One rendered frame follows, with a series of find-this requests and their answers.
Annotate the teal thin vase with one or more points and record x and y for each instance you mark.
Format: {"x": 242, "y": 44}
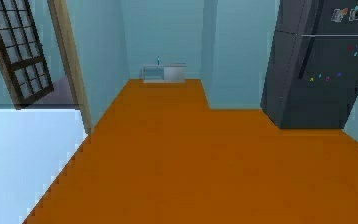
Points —
{"x": 158, "y": 60}

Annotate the dark grey fridge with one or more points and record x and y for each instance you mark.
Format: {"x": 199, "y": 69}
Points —
{"x": 320, "y": 93}

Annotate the grey low cabinet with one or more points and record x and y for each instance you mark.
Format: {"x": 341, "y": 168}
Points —
{"x": 165, "y": 73}

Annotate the wooden door frame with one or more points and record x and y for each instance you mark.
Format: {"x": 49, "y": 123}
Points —
{"x": 72, "y": 63}

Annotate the dark framed glass door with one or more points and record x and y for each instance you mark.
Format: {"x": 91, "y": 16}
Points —
{"x": 18, "y": 53}

